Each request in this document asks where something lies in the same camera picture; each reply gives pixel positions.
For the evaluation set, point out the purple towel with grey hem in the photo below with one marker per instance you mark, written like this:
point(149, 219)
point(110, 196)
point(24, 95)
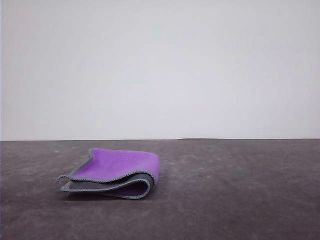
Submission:
point(117, 165)

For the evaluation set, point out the grey table cloth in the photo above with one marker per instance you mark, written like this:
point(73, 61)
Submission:
point(225, 200)

